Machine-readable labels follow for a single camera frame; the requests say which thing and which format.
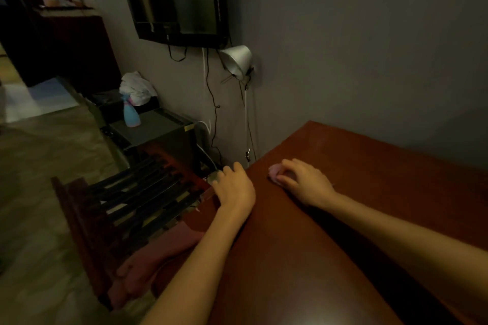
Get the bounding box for person's left forearm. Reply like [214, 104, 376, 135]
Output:
[140, 205, 250, 325]

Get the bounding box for blue pink spray bottle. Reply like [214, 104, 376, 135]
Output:
[122, 94, 142, 128]

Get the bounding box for white lamp cable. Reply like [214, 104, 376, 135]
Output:
[240, 79, 257, 168]

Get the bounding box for black box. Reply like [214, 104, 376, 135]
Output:
[91, 89, 160, 124]

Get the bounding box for person's right hand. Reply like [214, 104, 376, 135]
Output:
[275, 159, 338, 209]

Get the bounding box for dark wooden slatted rack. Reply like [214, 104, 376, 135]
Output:
[51, 156, 215, 311]

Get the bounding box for white crumpled cloth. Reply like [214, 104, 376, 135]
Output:
[119, 71, 158, 107]

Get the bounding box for person's right forearm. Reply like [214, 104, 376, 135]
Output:
[324, 192, 488, 325]

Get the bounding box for person's left hand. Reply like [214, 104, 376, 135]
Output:
[211, 162, 256, 216]

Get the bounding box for dark mini fridge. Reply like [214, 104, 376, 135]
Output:
[102, 108, 209, 177]

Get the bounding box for pink towel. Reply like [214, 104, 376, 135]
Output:
[108, 221, 207, 311]

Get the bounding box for white cone wall lamp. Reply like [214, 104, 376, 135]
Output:
[219, 45, 254, 81]

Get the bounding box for pink cleaning cloth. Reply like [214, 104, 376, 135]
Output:
[268, 163, 297, 186]

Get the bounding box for black television cable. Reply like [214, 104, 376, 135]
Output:
[205, 48, 224, 165]

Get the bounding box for dark wooden cabinet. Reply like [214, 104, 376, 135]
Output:
[0, 0, 123, 98]

